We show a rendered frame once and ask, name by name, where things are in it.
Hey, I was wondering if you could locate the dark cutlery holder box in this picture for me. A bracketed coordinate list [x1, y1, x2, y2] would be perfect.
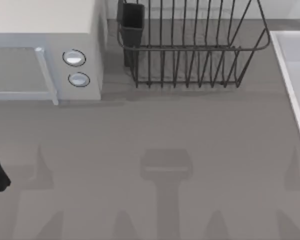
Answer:
[116, 0, 146, 67]

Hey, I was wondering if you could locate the pale microwave oven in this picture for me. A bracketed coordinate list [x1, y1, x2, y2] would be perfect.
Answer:
[0, 0, 108, 106]

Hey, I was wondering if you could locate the large round microwave knob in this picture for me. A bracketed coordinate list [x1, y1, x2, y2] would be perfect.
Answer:
[61, 48, 87, 68]

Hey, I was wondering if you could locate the dark wire dish rack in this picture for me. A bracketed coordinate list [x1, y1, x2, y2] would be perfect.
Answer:
[116, 0, 271, 89]

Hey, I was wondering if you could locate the white sink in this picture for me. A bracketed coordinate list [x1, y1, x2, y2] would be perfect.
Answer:
[269, 30, 300, 168]

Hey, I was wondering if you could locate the small round microwave knob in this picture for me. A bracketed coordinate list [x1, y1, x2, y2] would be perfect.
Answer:
[67, 71, 91, 88]

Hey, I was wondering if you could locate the microwave oven glass door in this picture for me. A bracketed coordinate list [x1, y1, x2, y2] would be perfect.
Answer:
[0, 46, 59, 106]

